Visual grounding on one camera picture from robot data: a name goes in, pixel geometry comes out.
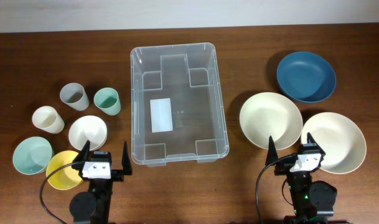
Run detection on white small bowl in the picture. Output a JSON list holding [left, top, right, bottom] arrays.
[[68, 115, 108, 151]]

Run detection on clear plastic storage container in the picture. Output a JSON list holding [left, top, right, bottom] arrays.
[[130, 42, 230, 167]]

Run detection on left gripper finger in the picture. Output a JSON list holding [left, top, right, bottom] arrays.
[[121, 141, 133, 175], [72, 140, 90, 170]]

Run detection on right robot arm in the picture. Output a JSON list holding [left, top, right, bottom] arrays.
[[265, 133, 337, 223]]

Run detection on mint green cup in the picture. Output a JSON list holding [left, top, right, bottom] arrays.
[[93, 87, 121, 116]]

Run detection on cream plate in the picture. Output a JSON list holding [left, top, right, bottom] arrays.
[[239, 92, 303, 150], [301, 112, 367, 174]]

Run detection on cream cup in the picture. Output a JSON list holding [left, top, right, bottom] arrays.
[[32, 106, 65, 134]]

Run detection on yellow small bowl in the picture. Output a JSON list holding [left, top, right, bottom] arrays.
[[46, 151, 83, 190]]

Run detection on dark blue plate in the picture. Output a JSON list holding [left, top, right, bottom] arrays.
[[276, 51, 337, 103]]

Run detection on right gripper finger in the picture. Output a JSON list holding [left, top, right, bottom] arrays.
[[306, 133, 317, 146], [265, 136, 278, 166]]

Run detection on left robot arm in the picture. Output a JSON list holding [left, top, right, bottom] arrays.
[[69, 141, 133, 223]]

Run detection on mint green small bowl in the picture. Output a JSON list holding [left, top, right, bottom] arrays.
[[12, 136, 54, 175]]

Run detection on grey cup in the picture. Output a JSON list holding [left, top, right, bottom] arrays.
[[60, 83, 90, 111]]

